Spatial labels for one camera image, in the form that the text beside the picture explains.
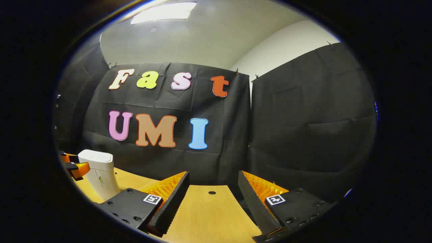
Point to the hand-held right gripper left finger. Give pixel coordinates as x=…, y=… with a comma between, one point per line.
x=168, y=209

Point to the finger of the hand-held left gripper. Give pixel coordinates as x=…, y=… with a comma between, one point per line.
x=69, y=157
x=80, y=170

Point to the white desktop garbage bin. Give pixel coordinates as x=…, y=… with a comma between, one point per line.
x=101, y=175

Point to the ceiling light panel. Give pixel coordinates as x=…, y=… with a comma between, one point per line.
x=162, y=12

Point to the black backdrop cloth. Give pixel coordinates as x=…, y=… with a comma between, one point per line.
x=303, y=135
x=219, y=135
x=77, y=101

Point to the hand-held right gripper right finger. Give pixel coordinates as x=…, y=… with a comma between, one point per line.
x=256, y=209

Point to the wooden desktop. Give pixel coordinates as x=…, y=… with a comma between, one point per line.
x=209, y=216

